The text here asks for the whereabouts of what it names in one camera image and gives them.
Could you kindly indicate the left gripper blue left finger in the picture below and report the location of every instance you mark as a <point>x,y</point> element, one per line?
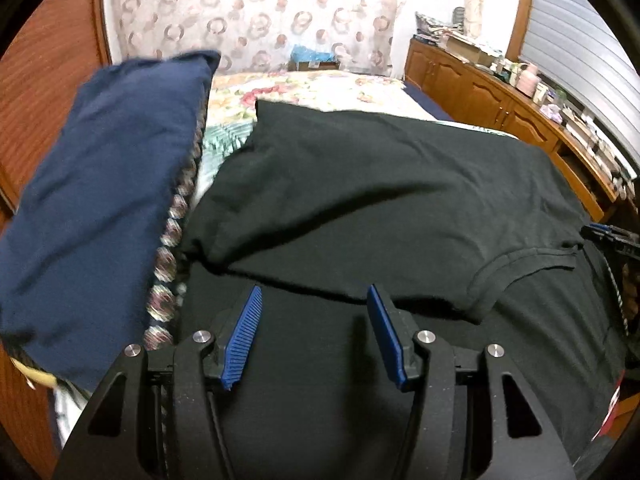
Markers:
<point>234,331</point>

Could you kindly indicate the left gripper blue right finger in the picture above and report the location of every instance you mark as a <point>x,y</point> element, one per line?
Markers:
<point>394,330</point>

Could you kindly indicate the black t-shirt white script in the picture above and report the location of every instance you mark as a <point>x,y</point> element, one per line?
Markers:
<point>476,235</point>

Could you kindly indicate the folded patterned garment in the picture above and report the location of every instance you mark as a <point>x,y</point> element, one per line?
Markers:
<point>164,297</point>

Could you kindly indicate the folded navy blue garment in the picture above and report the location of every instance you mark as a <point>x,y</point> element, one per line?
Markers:
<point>77,258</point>

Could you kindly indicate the pink jar on sideboard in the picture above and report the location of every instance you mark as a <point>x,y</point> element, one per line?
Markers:
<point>528,79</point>

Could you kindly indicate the palm leaf print sheet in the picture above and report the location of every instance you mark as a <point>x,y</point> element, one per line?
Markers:
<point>219,142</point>

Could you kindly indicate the wooden sideboard cabinet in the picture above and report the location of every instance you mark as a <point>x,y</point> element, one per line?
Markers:
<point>471,96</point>

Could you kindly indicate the floral beige bed blanket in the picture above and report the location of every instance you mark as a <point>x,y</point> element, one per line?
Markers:
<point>234,97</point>

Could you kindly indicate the navy blue mattress edge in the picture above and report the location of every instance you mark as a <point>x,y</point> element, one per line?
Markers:
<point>425,102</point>

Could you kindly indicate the blue box at bed end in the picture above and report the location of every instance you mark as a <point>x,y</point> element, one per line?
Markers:
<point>303,59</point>

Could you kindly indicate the pink circle pattern curtain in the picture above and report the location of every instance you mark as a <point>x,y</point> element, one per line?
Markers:
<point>365,36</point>

